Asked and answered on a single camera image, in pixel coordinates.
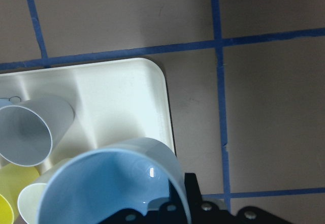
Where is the light blue plastic cup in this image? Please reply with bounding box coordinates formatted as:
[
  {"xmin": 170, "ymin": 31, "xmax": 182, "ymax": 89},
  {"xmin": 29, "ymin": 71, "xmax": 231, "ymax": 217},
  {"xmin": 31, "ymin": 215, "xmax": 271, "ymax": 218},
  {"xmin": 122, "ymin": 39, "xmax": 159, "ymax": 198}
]
[{"xmin": 37, "ymin": 138, "xmax": 191, "ymax": 223}]

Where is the pale green plastic cup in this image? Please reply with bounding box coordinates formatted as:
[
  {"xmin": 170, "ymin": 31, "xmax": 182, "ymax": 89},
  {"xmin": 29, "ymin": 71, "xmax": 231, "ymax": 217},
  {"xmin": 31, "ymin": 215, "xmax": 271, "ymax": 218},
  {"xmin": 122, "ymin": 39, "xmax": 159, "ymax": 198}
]
[{"xmin": 17, "ymin": 158, "xmax": 71, "ymax": 223}]

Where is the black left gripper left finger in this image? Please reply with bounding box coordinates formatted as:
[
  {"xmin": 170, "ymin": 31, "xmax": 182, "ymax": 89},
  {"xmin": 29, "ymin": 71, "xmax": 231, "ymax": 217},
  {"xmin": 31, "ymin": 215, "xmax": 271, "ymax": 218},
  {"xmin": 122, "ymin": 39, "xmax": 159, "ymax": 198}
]
[{"xmin": 101, "ymin": 181, "xmax": 187, "ymax": 223}]

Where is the yellow plastic cup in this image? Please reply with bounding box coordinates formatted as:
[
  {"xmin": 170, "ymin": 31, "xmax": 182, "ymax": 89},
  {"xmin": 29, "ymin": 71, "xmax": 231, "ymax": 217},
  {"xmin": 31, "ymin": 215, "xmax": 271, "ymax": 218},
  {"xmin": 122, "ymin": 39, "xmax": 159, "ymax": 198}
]
[{"xmin": 1, "ymin": 164, "xmax": 39, "ymax": 223}]

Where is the cream serving tray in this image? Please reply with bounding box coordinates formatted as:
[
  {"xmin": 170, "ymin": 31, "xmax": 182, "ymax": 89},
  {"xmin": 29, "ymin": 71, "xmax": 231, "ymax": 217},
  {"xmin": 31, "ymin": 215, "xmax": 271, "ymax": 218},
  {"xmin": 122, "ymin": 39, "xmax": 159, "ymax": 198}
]
[{"xmin": 1, "ymin": 58, "xmax": 175, "ymax": 173}]

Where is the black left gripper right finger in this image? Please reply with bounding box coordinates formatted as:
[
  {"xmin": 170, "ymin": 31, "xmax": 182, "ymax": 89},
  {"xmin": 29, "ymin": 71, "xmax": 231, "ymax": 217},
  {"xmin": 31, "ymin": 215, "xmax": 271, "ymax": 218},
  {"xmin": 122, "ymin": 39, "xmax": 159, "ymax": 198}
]
[{"xmin": 184, "ymin": 173, "xmax": 289, "ymax": 224}]

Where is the grey plastic cup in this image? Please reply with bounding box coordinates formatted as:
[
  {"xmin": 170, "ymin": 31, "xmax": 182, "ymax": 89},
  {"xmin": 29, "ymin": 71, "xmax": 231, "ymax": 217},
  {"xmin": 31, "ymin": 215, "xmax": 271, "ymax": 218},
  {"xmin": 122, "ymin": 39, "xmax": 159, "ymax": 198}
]
[{"xmin": 1, "ymin": 95, "xmax": 74, "ymax": 167}]

